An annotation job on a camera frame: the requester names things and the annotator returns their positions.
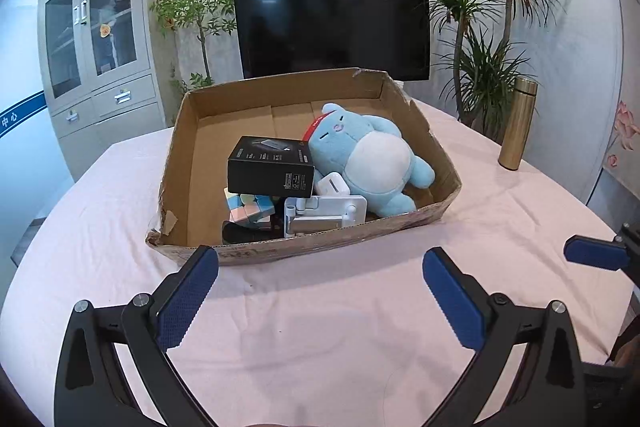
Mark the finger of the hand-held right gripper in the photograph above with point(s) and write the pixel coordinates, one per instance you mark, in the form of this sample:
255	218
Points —
595	254

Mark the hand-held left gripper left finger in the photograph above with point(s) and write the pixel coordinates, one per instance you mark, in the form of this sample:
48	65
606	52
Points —
187	298

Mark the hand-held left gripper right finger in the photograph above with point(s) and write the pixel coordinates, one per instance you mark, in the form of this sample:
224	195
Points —
452	298

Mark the black round speaker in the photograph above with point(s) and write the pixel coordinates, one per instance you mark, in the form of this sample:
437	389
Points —
240	234

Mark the pastel puzzle cube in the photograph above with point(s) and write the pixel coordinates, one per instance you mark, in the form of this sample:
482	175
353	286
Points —
247	208

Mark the cardboard box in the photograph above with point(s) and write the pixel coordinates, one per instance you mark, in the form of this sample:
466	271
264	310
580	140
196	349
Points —
210	187

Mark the white phone stand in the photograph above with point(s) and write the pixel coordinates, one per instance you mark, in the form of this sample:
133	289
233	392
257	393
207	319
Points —
325	217

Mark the black product box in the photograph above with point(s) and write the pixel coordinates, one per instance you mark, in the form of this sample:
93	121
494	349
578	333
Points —
270	167

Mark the white charger plug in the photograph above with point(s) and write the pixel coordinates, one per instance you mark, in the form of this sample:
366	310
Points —
332	185

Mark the gold thermos bottle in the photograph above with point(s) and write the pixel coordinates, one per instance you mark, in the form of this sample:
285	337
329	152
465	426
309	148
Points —
517	127

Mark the blue plush toy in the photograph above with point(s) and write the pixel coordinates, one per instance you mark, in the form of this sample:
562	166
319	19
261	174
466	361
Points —
372	162

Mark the grey metal cabinet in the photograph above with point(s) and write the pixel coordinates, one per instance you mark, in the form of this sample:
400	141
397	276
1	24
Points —
125	97

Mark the orange cabinet sticker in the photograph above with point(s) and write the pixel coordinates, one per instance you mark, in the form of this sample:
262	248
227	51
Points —
106	30

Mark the small leafy potted tree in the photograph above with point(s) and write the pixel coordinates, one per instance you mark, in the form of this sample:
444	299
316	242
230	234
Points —
200	17

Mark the black flat screen television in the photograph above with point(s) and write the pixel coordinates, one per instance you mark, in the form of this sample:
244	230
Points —
330	22

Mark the lotus wall poster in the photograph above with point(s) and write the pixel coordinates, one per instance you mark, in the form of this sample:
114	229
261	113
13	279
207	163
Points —
625	122

